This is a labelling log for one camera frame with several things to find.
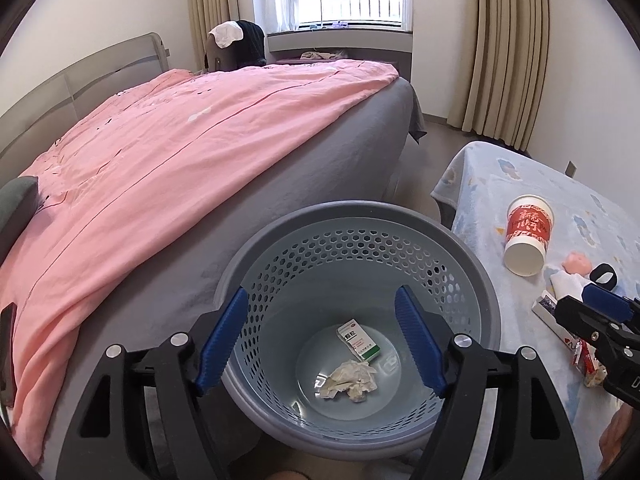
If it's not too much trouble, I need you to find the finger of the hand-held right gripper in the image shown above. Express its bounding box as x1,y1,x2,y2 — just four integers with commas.
553,296,626,361
581,282,640,328

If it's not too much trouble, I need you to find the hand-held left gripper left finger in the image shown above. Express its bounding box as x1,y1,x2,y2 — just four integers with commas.
55,287,251,480

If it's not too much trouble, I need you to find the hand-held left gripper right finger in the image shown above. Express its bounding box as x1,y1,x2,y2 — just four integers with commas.
394,285,586,480

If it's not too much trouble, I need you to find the long white dark-print box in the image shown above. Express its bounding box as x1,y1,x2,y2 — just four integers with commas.
531,294,576,348

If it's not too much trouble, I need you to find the black ring band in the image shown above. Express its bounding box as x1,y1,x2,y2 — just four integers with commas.
589,262,617,288

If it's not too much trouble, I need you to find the red snack wrapper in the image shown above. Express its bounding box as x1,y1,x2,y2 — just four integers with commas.
570,340,601,376

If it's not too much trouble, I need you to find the white green medicine box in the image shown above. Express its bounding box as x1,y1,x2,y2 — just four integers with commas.
336,318,381,362

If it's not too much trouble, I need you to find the beige tissue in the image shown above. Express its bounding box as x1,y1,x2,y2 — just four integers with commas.
315,360,379,404

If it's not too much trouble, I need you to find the blue-grey perforated waste basket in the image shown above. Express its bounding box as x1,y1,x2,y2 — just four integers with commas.
212,201,502,460

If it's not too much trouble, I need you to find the person's right hand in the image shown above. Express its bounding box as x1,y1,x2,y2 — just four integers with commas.
597,402,638,476

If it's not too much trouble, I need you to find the pink pig toy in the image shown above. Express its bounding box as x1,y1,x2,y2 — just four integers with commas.
562,251,593,277

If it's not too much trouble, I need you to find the red white paper cup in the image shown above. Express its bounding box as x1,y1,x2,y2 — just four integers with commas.
502,195,556,277

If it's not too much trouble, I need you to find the light blue printed blanket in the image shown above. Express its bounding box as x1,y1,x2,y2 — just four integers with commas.
431,141,640,480

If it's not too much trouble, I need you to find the pink blanket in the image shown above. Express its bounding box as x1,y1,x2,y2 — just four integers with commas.
0,59,401,466

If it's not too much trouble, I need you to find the grey bed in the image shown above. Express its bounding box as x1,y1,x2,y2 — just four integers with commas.
0,32,428,480

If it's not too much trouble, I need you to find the grey pillow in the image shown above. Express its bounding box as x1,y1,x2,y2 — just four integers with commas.
0,176,40,261

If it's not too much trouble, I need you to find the beige curtain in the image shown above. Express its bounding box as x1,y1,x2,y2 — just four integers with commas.
185,0,238,73
460,0,561,153

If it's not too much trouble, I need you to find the dark chair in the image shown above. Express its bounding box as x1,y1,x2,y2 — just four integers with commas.
204,35,240,72

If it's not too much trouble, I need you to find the black garment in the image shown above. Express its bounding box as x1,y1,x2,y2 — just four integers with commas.
234,20,268,68

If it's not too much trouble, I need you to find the white cloth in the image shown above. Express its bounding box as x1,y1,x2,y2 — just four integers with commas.
208,21,244,50

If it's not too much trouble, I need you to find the grey window bench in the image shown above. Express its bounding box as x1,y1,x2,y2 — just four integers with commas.
265,27,413,83

